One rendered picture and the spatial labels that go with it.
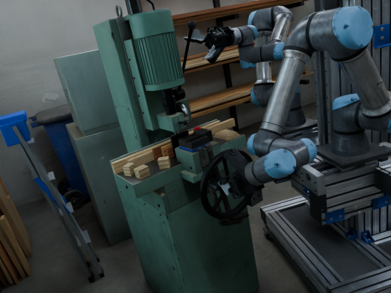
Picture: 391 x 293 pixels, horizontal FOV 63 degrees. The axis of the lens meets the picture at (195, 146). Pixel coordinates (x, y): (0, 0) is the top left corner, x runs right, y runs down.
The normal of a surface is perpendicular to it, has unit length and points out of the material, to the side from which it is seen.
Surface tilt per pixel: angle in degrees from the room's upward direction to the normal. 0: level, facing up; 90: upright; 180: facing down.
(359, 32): 84
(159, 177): 90
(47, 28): 90
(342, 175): 90
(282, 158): 60
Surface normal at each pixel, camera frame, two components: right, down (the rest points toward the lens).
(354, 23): 0.47, 0.11
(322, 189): 0.21, 0.30
